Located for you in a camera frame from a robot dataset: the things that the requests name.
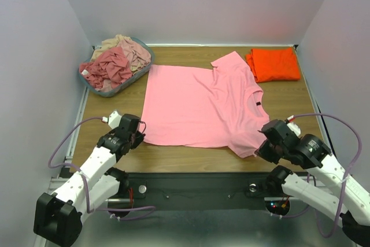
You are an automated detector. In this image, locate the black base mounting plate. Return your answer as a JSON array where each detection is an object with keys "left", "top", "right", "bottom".
[{"left": 104, "top": 172, "right": 283, "bottom": 211}]

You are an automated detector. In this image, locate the grey laundry basket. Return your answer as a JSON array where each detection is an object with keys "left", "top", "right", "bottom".
[{"left": 78, "top": 37, "right": 154, "bottom": 98}]

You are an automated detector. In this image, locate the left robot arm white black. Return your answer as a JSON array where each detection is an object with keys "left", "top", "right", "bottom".
[{"left": 33, "top": 111, "right": 145, "bottom": 246}]

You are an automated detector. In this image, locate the dark pink crumpled shirt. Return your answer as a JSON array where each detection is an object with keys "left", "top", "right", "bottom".
[{"left": 79, "top": 47, "right": 133, "bottom": 91}]

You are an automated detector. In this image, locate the beige crumpled shirt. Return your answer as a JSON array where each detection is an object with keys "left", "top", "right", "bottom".
[{"left": 90, "top": 34, "right": 132, "bottom": 61}]

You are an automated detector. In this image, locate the folded orange t shirt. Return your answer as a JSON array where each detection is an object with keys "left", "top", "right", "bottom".
[{"left": 246, "top": 47, "right": 301, "bottom": 83}]

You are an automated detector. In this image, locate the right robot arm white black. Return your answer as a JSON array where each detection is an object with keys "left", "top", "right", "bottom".
[{"left": 256, "top": 116, "right": 369, "bottom": 246}]

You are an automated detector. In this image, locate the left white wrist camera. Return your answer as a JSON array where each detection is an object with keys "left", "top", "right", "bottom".
[{"left": 102, "top": 110, "right": 122, "bottom": 129}]

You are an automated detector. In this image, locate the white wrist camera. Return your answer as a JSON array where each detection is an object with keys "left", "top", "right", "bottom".
[
  {"left": 285, "top": 115, "right": 301, "bottom": 136},
  {"left": 102, "top": 110, "right": 122, "bottom": 129}
]

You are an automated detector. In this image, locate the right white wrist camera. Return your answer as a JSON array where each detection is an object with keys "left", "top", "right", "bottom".
[{"left": 285, "top": 115, "right": 301, "bottom": 136}]

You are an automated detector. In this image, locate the light pink t shirt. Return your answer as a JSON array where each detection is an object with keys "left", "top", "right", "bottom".
[{"left": 142, "top": 51, "right": 269, "bottom": 158}]

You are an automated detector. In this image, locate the pale pink crumpled shirt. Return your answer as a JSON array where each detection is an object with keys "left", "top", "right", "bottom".
[{"left": 118, "top": 38, "right": 151, "bottom": 73}]

